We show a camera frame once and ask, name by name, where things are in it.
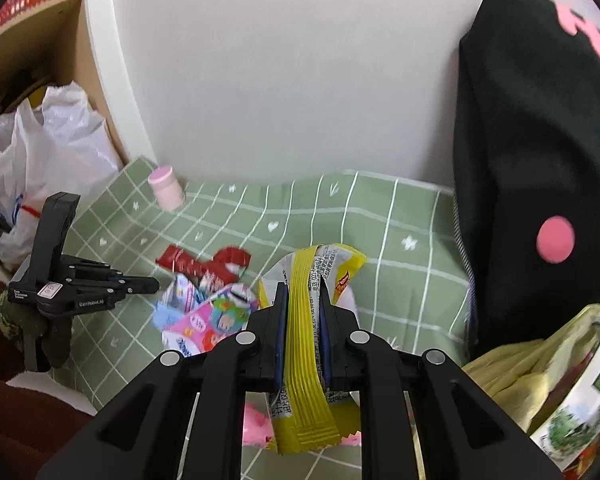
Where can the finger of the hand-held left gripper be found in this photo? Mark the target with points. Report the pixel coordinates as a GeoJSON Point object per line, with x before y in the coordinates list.
{"type": "Point", "coordinates": [95, 270]}
{"type": "Point", "coordinates": [130, 287]}

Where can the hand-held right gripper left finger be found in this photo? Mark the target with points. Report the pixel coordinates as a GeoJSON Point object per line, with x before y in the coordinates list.
{"type": "Point", "coordinates": [280, 350]}

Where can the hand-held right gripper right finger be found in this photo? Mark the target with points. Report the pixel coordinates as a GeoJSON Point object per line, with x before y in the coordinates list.
{"type": "Point", "coordinates": [326, 350]}

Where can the yellow snack wrapper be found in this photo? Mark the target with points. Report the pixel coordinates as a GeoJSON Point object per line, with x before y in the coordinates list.
{"type": "Point", "coordinates": [305, 360]}

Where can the pink jar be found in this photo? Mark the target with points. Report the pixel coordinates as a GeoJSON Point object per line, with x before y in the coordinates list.
{"type": "Point", "coordinates": [167, 190]}

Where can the yellow plastic bag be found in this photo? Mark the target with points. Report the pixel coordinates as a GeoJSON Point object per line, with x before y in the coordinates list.
{"type": "Point", "coordinates": [520, 375]}

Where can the white green printed packet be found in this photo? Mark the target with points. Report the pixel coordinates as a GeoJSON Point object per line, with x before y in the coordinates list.
{"type": "Point", "coordinates": [580, 400]}

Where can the person's left forearm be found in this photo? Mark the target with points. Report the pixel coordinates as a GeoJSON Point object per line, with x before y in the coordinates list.
{"type": "Point", "coordinates": [20, 420]}

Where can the red white wrapper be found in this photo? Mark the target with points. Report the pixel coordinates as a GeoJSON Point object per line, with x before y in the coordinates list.
{"type": "Point", "coordinates": [180, 262]}

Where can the pink toy caterpillar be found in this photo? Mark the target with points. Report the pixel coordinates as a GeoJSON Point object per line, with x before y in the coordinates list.
{"type": "Point", "coordinates": [255, 425]}

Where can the pink cartoon wrapper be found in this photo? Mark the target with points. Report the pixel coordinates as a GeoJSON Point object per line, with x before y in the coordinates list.
{"type": "Point", "coordinates": [205, 325]}

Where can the green checked tablecloth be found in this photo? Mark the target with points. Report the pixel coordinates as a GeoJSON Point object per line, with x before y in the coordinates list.
{"type": "Point", "coordinates": [380, 285]}

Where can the white plastic bag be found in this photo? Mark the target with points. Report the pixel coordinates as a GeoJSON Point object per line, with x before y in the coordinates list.
{"type": "Point", "coordinates": [55, 160]}

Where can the wooden shelf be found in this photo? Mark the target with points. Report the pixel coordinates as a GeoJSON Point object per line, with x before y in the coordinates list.
{"type": "Point", "coordinates": [70, 50]}

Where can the black pillow with pink print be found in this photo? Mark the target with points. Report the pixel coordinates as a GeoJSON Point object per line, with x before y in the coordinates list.
{"type": "Point", "coordinates": [520, 160]}

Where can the white curved frame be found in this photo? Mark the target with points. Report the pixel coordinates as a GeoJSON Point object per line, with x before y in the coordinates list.
{"type": "Point", "coordinates": [115, 60]}

